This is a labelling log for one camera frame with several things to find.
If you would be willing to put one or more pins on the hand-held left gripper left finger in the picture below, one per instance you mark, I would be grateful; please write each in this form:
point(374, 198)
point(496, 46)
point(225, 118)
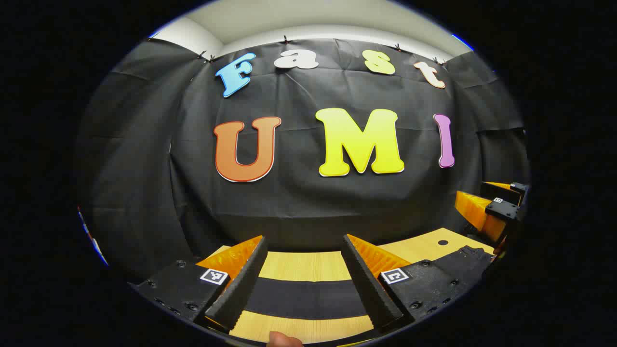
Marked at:
point(241, 289)

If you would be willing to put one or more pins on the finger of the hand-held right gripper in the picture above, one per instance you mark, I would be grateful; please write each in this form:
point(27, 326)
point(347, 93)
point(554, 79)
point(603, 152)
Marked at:
point(503, 209)
point(501, 192)

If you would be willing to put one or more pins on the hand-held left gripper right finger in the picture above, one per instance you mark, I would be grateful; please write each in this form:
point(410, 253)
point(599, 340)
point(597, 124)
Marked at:
point(368, 294)

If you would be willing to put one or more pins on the black jeans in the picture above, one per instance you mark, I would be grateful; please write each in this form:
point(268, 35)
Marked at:
point(308, 299)

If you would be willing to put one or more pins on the black backdrop cloth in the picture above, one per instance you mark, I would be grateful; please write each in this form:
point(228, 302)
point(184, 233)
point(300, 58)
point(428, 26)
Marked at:
point(299, 193)

